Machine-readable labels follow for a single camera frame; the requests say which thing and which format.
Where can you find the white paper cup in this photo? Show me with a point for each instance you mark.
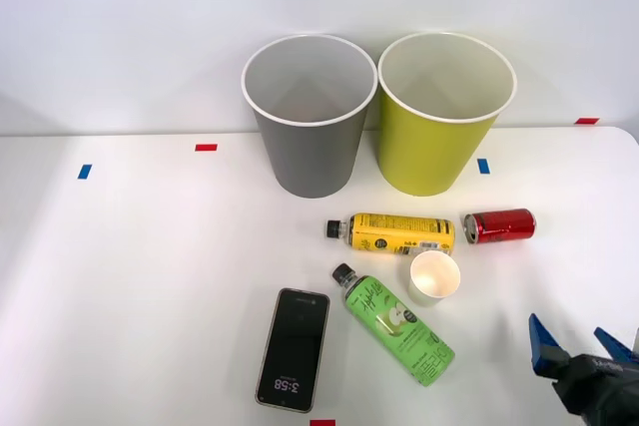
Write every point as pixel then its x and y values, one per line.
pixel 433 279

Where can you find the green label plastic bottle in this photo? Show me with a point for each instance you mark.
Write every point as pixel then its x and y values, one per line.
pixel 399 328

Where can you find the black smartphone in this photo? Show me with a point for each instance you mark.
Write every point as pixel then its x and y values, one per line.
pixel 293 348

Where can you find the yellow label plastic bottle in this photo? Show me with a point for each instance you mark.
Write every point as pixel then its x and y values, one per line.
pixel 399 232

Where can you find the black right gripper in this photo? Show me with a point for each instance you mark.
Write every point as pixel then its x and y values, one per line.
pixel 604 391

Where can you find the yellow-green plastic waste bin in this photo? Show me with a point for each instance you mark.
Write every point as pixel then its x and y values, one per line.
pixel 424 156

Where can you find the grey plastic waste bin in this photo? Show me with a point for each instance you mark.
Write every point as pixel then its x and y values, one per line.
pixel 312 161

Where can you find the red drink can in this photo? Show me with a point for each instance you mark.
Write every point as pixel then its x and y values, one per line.
pixel 504 225

